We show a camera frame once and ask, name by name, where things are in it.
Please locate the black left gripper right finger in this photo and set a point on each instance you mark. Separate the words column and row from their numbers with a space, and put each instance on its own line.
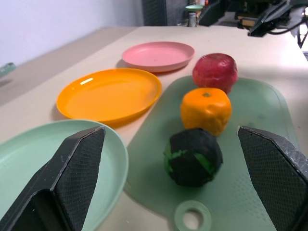
column 272, row 168

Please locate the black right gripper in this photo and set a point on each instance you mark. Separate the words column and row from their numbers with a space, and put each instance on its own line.
column 250, row 9

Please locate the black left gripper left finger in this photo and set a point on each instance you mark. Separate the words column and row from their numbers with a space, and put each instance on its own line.
column 72, row 168

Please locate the mint green plate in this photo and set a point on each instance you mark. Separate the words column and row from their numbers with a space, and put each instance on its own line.
column 26, row 154

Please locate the green fruit with black wrap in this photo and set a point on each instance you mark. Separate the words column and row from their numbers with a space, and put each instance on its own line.
column 192, row 158

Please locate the orange plate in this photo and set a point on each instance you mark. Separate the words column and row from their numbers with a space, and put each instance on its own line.
column 108, row 96

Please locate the orange fruit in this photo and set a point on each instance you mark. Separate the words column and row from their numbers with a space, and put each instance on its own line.
column 207, row 110

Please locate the pink plate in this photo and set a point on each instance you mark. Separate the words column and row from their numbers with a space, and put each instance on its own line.
column 156, row 56

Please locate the mint green cutting board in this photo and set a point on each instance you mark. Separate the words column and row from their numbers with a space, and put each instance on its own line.
column 243, row 183

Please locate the silver metal cylinder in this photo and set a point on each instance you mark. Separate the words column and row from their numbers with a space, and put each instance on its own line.
column 193, row 20

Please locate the small green bowl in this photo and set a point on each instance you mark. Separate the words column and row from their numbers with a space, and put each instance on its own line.
column 193, row 8

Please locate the red apple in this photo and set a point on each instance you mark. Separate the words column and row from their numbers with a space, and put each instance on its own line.
column 215, row 72

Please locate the black mesh panel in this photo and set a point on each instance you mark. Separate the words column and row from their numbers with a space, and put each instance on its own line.
column 155, row 12

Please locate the pale green object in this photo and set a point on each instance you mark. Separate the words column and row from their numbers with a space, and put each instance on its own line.
column 6, row 68

